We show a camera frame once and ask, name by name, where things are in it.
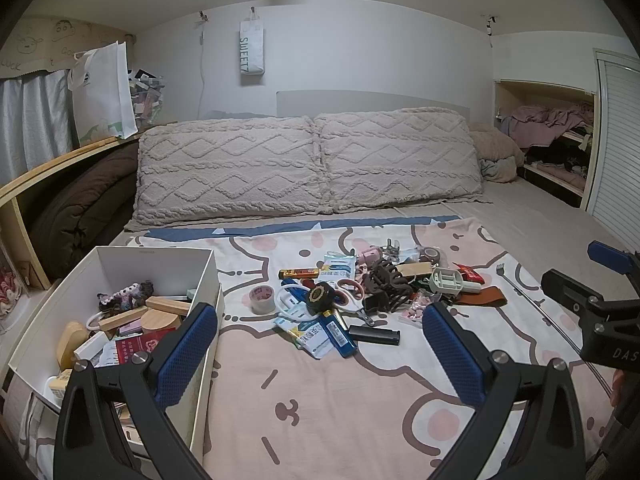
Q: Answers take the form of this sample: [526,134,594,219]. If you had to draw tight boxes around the white plastic ring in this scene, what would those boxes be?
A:
[274,284,321,323]

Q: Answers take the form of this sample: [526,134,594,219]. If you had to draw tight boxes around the person's right hand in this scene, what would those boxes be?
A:
[610,371,627,409]

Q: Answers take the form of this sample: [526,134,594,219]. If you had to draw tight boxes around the black round tin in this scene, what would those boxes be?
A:
[305,282,337,317]

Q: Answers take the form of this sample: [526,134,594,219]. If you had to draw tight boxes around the brown leather strap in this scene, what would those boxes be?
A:
[452,285,508,307]

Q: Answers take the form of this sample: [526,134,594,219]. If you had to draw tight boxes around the white louvre door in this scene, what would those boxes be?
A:
[582,47,640,256]

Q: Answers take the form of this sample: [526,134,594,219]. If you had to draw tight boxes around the black hair claw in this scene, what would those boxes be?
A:
[362,292,406,317]

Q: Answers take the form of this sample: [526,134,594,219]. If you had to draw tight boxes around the wooden heart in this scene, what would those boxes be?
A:
[56,322,91,372]

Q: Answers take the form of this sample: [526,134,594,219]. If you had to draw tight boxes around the metal back scratcher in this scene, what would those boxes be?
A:
[495,265,613,396]

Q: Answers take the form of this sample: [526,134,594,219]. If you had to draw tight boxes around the orange white scissors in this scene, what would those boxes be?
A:
[330,277,376,326]

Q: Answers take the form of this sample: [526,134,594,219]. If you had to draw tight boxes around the beige knitted pillow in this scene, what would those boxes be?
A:
[312,106,493,212]
[132,116,331,226]

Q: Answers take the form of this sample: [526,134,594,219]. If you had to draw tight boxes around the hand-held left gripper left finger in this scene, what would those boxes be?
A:
[52,302,221,480]

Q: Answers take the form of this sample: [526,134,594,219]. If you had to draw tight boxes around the black rectangular case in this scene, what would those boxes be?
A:
[348,325,401,347]

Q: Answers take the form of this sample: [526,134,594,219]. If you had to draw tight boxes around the white hanging cable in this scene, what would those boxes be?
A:
[197,10,208,118]

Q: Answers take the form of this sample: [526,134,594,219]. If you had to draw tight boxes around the knitted scrunchie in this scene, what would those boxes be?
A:
[97,280,155,313]

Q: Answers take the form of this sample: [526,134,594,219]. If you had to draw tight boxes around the white storage box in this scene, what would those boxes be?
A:
[7,246,224,466]

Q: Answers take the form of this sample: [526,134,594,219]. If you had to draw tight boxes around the beige bed mattress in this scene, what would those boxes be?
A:
[110,177,640,391]

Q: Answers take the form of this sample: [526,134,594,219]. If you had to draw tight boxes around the brown duvet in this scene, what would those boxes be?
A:
[27,140,141,281]

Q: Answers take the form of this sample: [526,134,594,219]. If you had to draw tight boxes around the grey curtain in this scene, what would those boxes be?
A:
[0,69,76,188]

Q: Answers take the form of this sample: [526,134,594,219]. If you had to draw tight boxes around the red packet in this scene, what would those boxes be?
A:
[452,262,487,285]

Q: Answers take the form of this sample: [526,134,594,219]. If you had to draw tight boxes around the wooden block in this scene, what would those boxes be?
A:
[97,306,148,332]
[145,296,192,317]

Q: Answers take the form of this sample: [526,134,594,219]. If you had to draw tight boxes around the large blue white sachet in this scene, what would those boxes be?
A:
[272,317,331,359]

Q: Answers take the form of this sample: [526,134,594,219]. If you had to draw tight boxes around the cartoon paper valance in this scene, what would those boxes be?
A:
[0,16,137,80]

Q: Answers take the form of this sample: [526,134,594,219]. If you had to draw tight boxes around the pink clothes pile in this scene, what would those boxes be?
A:
[502,102,596,148]

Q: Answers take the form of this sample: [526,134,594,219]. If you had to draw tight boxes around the brown hair claw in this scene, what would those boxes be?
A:
[362,257,416,301]

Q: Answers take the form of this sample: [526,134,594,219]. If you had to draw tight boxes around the red booklet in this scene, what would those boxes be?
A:
[114,329,178,366]

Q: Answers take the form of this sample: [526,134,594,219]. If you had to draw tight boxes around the white hanging bag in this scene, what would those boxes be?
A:
[239,7,266,88]

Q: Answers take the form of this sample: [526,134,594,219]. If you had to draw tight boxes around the clear plastic container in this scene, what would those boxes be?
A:
[127,67,166,131]

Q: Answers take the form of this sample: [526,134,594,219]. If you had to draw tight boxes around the beige plush blanket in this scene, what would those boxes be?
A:
[467,121,526,183]

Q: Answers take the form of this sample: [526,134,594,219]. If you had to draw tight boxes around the cartoon printed blanket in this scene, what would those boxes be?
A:
[125,216,626,480]

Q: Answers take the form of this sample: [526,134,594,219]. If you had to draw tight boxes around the white tape roll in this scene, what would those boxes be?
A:
[249,284,277,316]

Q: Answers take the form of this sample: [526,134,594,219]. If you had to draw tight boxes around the bag of pink pills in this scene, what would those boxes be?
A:
[399,300,436,328]

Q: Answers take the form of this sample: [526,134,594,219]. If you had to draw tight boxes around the small white carton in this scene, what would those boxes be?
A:
[74,332,108,361]

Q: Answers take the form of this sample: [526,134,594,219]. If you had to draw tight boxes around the wardrobe shelf niche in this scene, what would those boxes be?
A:
[492,79,598,211]

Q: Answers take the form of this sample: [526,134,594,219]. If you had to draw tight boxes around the white shopping bag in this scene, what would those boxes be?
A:
[67,40,138,147]

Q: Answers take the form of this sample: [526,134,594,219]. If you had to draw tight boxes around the grey plastic handled holder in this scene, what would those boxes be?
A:
[429,266,483,296]

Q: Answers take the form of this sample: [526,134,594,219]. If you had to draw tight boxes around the round wooden lid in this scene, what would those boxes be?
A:
[141,310,185,333]

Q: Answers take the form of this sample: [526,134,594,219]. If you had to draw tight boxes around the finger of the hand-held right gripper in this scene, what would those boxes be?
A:
[587,240,640,278]
[541,268,606,318]

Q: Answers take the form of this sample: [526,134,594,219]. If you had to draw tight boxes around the blue white medicine sachet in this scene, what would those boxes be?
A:
[320,252,357,286]

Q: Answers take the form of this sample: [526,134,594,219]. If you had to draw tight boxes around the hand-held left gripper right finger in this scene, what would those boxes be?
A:
[421,302,588,480]

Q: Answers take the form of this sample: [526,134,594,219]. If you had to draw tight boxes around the wooden shelf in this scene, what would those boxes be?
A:
[0,121,178,293]

